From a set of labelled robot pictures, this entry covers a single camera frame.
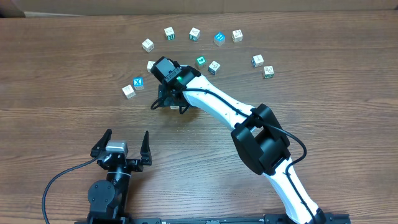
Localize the left black cable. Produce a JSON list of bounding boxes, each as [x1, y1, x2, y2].
[[42, 157, 100, 224]]

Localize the plain wooden block upper left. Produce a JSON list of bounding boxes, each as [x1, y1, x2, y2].
[[142, 39, 154, 53]]

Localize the wooden block lower left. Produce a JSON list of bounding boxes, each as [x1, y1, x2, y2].
[[122, 85, 136, 99]]

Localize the block with green J side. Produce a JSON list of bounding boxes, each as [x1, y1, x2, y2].
[[189, 27, 201, 42]]

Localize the block with green bottom side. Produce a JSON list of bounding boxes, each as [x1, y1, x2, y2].
[[263, 66, 274, 78]]

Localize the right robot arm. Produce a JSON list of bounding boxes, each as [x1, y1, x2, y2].
[[150, 57, 326, 223]]

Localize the green 4 top block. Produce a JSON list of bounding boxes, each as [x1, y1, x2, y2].
[[195, 56, 207, 70]]

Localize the wooden block with animal drawing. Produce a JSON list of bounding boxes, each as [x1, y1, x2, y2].
[[232, 29, 243, 43]]

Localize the block with green R side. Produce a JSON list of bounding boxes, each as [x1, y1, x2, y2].
[[164, 27, 175, 40]]

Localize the right black cable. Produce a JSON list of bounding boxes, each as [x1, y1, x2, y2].
[[150, 88, 318, 224]]

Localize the block with blue left side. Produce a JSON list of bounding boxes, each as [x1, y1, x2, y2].
[[251, 54, 264, 68]]

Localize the blue X top block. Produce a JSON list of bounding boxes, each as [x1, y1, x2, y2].
[[133, 77, 144, 90]]

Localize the blue H top block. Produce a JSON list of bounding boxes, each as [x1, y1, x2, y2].
[[214, 32, 226, 47]]

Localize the wooden block with engraved drawing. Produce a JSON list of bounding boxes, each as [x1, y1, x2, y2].
[[147, 61, 155, 73]]

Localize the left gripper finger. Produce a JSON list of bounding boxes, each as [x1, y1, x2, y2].
[[140, 131, 152, 166], [90, 129, 112, 157]]

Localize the black cable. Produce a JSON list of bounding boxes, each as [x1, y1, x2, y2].
[[42, 157, 100, 224], [150, 88, 318, 224]]

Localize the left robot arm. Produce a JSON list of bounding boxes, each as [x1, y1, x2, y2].
[[86, 129, 152, 223]]

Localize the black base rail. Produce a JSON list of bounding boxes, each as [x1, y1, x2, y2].
[[74, 213, 351, 224]]

